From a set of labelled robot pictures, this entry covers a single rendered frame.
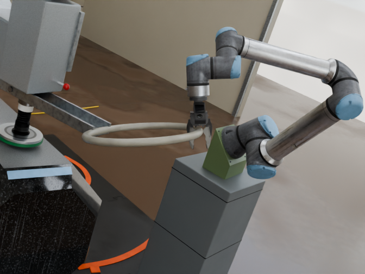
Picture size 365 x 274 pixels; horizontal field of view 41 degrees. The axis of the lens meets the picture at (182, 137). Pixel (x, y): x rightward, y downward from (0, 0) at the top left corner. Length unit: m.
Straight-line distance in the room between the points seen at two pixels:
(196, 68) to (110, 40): 6.88
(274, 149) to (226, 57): 0.67
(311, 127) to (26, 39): 1.31
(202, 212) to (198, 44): 5.07
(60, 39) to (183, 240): 1.31
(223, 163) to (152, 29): 5.63
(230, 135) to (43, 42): 1.11
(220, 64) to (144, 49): 6.31
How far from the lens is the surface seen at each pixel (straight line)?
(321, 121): 2.27
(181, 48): 7.74
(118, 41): 8.65
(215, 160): 2.72
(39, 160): 2.38
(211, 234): 2.72
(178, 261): 2.91
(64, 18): 2.26
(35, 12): 2.20
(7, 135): 2.43
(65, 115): 2.17
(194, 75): 1.95
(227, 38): 2.03
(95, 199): 2.59
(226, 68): 1.94
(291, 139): 2.38
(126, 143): 1.76
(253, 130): 2.62
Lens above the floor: 1.90
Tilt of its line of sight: 20 degrees down
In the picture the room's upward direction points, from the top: 18 degrees clockwise
